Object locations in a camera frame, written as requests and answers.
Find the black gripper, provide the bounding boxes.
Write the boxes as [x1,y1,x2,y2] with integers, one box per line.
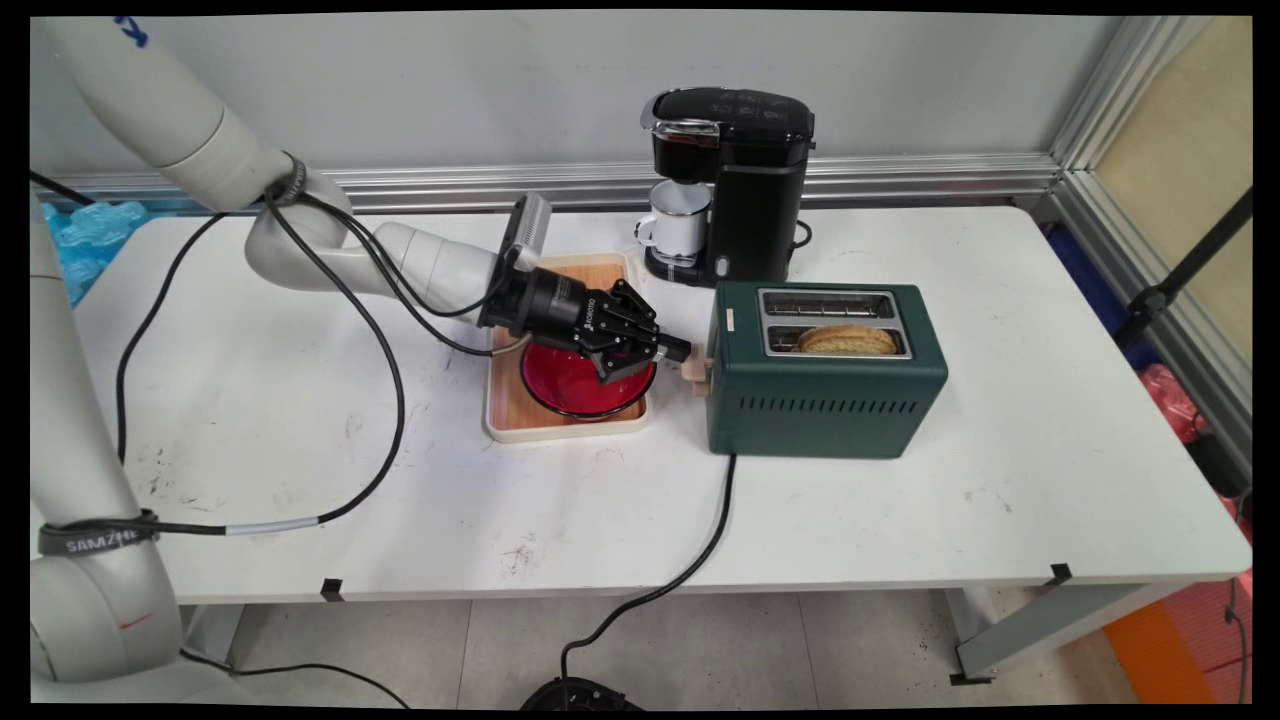
[480,264,692,387]

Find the red glass bowl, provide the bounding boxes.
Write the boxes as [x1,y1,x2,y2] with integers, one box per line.
[519,338,659,422]

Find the white enamel mug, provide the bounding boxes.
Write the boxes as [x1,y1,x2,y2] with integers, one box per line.
[634,180,713,268]

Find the cream rimmed wooden tray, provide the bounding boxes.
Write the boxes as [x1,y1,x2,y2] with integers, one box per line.
[483,252,652,444]

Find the black coffee maker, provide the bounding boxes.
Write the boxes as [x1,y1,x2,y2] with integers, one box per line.
[640,87,817,290]

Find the dark green two-slot toaster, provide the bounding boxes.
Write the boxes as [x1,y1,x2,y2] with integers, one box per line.
[705,280,949,461]

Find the brown toast slice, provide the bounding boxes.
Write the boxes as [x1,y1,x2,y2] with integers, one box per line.
[795,323,900,358]

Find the black round floor object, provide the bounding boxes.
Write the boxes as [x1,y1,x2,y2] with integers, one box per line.
[519,676,643,711]

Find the grey table leg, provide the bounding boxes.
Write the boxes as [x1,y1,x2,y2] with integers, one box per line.
[944,583,1193,687]

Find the blue plastic bag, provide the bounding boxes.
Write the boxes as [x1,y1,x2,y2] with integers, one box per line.
[40,200,151,307]

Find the black tripod leg with clamp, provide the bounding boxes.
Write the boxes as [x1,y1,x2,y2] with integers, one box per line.
[1113,188,1253,351]

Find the orange floor mat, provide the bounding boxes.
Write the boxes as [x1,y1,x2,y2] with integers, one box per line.
[1103,598,1219,707]

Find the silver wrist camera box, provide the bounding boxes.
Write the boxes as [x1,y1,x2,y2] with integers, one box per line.
[500,193,553,273]

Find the aluminium frame rail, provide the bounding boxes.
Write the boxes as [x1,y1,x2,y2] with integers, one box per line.
[30,153,1061,213]
[1048,170,1253,483]

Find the black toaster power cable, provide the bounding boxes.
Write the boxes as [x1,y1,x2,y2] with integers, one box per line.
[558,455,739,691]

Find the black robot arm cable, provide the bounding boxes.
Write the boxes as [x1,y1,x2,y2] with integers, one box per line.
[115,190,523,537]

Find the black cable strap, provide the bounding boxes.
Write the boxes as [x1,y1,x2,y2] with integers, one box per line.
[266,152,308,208]

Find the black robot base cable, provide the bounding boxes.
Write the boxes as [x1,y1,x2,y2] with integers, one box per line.
[178,646,413,710]

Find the aluminium frame post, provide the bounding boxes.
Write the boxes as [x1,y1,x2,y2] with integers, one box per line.
[1048,15,1219,173]

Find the grey Samzhe cable strap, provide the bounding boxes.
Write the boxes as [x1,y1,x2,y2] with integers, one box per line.
[38,509,162,559]

